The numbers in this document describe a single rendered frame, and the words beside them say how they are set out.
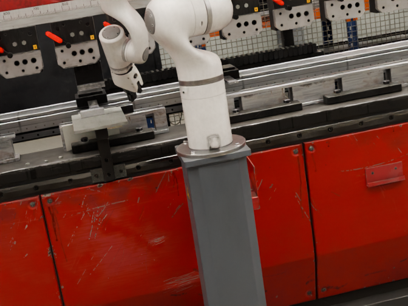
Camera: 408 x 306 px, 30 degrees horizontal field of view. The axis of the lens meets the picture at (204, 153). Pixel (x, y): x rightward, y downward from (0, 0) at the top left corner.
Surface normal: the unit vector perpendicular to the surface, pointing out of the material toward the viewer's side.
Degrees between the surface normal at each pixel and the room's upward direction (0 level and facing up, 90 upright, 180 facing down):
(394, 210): 90
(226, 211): 90
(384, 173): 90
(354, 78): 90
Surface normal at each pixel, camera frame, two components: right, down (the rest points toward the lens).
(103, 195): 0.20, 0.25
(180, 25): 0.53, 0.20
